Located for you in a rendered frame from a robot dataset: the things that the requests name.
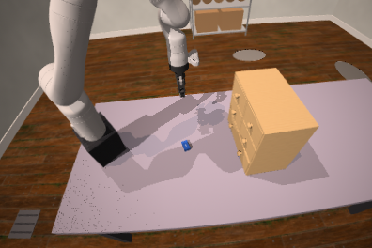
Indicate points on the tan wooden chest of drawers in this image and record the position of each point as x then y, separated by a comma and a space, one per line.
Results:
286, 123

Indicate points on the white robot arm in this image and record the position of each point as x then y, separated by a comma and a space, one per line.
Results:
63, 81

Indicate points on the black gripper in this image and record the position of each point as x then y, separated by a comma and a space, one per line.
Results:
180, 76

